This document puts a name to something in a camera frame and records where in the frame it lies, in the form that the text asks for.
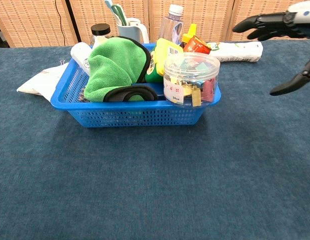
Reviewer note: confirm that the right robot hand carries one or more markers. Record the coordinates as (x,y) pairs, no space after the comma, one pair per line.
(270,22)

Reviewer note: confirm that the clear tub of binder clips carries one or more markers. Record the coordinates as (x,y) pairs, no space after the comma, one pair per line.
(189,75)

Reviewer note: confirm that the yellow green box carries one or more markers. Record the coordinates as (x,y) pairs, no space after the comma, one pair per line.
(161,53)

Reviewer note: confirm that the white plastic bag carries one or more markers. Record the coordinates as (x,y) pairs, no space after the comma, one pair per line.
(42,81)

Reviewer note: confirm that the white rolled package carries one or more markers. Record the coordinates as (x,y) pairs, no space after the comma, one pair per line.
(240,51)

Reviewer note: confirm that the woven bamboo folding screen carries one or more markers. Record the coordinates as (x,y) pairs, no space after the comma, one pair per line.
(207,17)

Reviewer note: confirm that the orange red soda can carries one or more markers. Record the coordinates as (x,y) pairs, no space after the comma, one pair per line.
(194,46)

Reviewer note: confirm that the clear plastic water bottle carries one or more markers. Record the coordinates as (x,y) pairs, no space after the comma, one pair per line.
(169,27)

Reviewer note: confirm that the green white toothbrush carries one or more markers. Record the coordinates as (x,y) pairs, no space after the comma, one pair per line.
(119,13)

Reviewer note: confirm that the teal toothbrush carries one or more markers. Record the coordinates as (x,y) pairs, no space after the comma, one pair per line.
(110,4)

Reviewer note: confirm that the green cloth with black trim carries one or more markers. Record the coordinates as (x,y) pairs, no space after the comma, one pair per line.
(112,65)

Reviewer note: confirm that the blue plastic perforated basket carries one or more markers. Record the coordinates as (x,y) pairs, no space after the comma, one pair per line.
(134,117)

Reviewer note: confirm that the glass jar with black lid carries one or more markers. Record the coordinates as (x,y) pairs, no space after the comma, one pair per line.
(101,29)

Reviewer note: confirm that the white tube in basket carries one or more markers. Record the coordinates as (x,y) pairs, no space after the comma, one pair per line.
(80,53)

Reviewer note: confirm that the black tripod stand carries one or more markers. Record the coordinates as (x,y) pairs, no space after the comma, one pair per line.
(70,22)

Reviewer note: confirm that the teal felt table cover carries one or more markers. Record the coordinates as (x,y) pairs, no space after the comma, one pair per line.
(144,187)

